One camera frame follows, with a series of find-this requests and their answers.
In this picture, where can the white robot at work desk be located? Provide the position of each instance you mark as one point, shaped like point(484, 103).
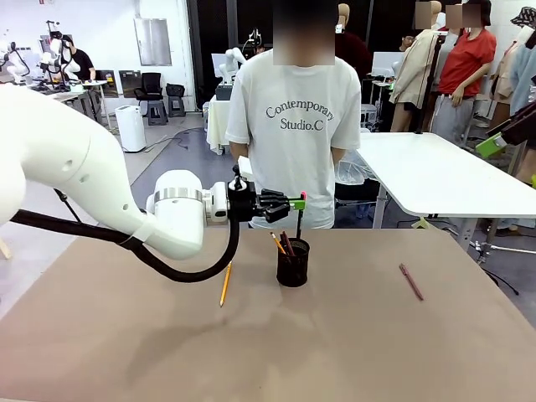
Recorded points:
point(56, 54)

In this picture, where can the grey plastic stool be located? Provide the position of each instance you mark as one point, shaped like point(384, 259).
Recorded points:
point(157, 113)

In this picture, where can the mannequin in dark red top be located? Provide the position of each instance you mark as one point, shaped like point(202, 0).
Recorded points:
point(354, 46)

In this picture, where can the grey wall panel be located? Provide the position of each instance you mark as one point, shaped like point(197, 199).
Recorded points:
point(153, 42)

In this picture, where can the figure in red shirt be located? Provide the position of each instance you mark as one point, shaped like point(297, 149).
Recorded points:
point(462, 67)

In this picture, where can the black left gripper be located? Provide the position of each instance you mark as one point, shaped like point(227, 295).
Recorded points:
point(243, 205)

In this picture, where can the white side table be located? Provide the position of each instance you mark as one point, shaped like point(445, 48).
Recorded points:
point(439, 176)

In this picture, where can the black mesh pen holder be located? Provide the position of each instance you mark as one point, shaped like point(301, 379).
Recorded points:
point(292, 266)

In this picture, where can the grey work desk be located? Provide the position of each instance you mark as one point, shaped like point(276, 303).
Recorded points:
point(92, 96)

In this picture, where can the black tripod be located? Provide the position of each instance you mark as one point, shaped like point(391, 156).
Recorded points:
point(69, 207)

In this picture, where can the person's right forearm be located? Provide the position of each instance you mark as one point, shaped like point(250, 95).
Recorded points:
point(240, 151)

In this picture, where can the white monitor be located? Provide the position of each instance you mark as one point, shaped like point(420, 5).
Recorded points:
point(383, 63)

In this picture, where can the table with white cloth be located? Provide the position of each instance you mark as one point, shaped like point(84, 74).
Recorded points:
point(218, 125)

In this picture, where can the seated person in black shirt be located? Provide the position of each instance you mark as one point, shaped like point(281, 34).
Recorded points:
point(81, 63)

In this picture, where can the person in white t-shirt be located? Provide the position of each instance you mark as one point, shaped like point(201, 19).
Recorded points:
point(293, 146)

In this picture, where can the white storage box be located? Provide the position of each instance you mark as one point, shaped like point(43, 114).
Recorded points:
point(368, 115)

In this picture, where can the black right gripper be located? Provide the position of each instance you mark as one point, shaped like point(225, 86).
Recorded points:
point(521, 123)

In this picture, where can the person's left forearm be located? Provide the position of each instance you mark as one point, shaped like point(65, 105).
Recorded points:
point(339, 156)

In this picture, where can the mannequin with bucket hat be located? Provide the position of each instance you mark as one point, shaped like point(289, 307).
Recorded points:
point(519, 71)

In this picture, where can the clear plastic bag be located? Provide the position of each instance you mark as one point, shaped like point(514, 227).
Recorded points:
point(354, 167)

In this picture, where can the maroon pen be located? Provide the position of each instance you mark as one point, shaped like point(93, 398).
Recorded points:
point(288, 243)
point(411, 281)

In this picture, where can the metal stand base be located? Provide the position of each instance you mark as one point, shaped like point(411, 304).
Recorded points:
point(498, 247)

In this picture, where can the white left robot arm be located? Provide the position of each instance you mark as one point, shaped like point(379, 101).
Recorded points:
point(63, 159)

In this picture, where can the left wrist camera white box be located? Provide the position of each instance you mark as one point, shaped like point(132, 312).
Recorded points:
point(245, 169)

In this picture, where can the wooden block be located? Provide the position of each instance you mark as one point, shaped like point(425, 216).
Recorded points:
point(5, 249)

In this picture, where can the black stool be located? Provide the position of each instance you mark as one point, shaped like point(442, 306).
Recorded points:
point(176, 98)

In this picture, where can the mannequin in beige coat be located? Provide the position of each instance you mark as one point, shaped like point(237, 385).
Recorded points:
point(414, 71)

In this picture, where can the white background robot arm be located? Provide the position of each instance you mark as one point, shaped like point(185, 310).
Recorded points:
point(232, 60)

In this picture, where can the black crate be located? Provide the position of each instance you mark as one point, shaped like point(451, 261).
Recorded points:
point(226, 91)

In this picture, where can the black office chair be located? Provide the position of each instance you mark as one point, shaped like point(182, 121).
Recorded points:
point(150, 88)

